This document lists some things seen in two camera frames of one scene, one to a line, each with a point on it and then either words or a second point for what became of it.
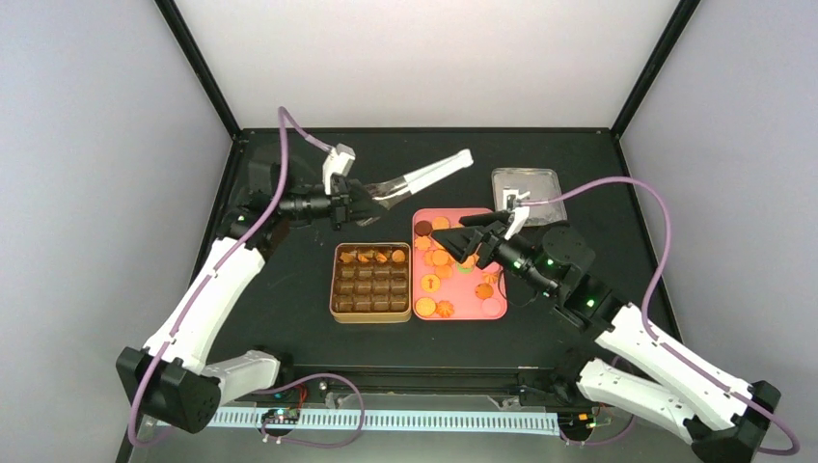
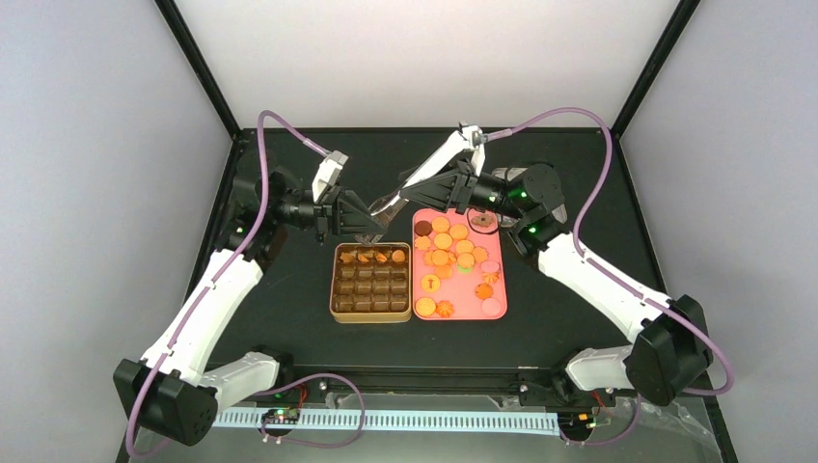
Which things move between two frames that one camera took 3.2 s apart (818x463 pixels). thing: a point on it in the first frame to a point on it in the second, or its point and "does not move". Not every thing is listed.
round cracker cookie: (441, 223) does not move
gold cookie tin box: (371, 283) does not move
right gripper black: (488, 233) to (451, 188)
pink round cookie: (493, 267) does not move
